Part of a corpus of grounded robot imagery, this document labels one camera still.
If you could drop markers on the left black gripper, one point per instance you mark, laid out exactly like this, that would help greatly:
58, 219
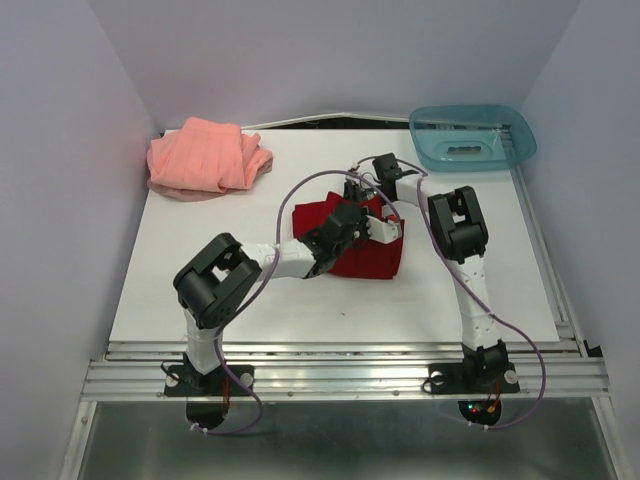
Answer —
363, 222

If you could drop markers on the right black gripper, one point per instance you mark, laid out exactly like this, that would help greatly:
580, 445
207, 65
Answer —
351, 191

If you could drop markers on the red pleated skirt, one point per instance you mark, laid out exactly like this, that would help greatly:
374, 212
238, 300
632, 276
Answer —
366, 259

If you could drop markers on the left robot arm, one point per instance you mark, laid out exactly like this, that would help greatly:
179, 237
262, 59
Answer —
212, 286

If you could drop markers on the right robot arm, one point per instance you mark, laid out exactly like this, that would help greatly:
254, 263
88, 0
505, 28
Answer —
459, 234

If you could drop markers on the teal plastic bin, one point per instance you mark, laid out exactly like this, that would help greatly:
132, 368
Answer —
471, 138

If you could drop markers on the pink folded skirt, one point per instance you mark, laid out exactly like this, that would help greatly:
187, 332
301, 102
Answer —
206, 158

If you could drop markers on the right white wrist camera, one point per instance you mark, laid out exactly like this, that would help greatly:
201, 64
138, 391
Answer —
362, 175

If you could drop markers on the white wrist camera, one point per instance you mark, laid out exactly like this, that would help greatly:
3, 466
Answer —
362, 175
384, 231

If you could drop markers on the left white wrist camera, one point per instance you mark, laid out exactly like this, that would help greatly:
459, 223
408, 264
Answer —
384, 231

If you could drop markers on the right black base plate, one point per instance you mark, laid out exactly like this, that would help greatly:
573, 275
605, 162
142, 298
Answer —
456, 379

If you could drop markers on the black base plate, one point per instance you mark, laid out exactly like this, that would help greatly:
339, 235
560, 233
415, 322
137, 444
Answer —
183, 381
456, 379

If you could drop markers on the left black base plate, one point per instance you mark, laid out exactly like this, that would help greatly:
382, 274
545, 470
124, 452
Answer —
183, 381

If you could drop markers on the aluminium rail frame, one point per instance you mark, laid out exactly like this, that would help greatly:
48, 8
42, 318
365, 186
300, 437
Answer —
375, 358

